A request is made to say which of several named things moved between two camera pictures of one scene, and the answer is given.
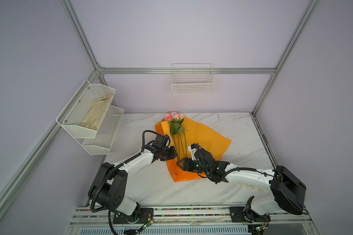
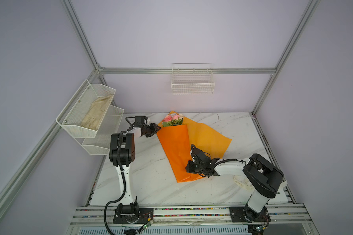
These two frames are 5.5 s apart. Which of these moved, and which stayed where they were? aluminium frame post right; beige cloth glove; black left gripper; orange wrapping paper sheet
Moved: black left gripper
Stayed: beige cloth glove; aluminium frame post right; orange wrapping paper sheet
